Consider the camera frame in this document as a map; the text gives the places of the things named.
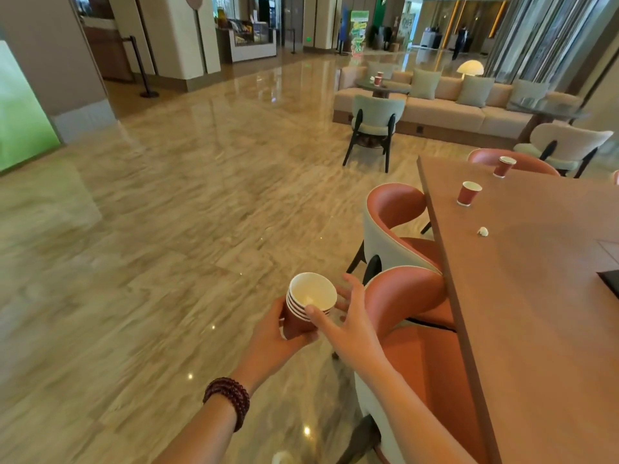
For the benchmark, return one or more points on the grey-green cushion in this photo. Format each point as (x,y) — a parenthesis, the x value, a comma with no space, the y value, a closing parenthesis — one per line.
(475,91)
(425,83)
(379,67)
(528,94)

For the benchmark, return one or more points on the cream chair with black legs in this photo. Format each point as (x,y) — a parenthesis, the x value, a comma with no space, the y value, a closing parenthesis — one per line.
(566,140)

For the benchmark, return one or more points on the nested red paper cups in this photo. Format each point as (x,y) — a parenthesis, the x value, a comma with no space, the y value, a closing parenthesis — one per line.
(309,297)

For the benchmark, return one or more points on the round glass side table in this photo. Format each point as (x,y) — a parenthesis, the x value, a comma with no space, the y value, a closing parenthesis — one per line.
(546,110)

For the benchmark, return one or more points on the red paper cup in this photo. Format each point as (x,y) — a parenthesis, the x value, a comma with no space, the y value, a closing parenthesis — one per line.
(378,80)
(503,167)
(468,194)

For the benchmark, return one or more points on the green glowing wall panel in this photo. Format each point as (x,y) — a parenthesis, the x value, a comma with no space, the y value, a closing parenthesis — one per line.
(24,111)

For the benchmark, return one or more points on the person's right hand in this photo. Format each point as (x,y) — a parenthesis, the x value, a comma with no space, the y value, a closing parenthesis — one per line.
(355,335)

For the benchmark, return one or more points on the glass display counter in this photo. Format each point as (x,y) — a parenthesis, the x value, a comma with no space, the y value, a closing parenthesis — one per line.
(249,43)

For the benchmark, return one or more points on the black flat object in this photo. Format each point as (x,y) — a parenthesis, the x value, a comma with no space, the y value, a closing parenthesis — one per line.
(610,282)

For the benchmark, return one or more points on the person's right thumb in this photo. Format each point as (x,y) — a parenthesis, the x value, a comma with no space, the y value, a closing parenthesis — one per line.
(321,322)

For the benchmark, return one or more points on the round dark coffee table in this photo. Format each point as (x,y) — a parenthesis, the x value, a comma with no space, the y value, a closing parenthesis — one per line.
(387,86)

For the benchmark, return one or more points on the grey-green chair with black legs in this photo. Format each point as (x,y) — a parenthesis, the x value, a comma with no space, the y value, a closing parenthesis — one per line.
(379,113)

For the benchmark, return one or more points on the long beige sofa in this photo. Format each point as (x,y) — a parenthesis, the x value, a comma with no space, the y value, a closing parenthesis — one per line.
(449,115)

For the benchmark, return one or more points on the blue standing banner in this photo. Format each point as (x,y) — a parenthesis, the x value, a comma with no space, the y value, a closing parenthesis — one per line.
(344,31)

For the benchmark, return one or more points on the white mushroom table lamp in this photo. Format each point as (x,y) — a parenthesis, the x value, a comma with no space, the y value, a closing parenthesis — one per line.
(470,67)

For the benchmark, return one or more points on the green standing banner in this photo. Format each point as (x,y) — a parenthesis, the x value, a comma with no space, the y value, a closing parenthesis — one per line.
(359,31)

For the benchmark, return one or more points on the black stanchion post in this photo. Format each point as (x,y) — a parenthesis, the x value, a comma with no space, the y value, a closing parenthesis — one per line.
(293,43)
(140,67)

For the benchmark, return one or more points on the person's left hand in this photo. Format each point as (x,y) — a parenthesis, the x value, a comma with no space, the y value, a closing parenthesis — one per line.
(263,345)

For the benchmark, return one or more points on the person's left forearm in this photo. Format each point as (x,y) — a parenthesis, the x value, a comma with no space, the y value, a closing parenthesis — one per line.
(208,439)

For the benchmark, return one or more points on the terracotta and white armchair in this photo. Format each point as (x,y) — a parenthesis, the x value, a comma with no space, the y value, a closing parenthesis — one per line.
(430,381)
(411,294)
(532,163)
(387,227)

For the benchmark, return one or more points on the person's right forearm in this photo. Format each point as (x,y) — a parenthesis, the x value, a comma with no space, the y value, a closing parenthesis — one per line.
(411,420)

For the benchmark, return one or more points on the person's left thumb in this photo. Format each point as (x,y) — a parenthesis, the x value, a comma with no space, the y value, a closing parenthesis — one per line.
(303,339)

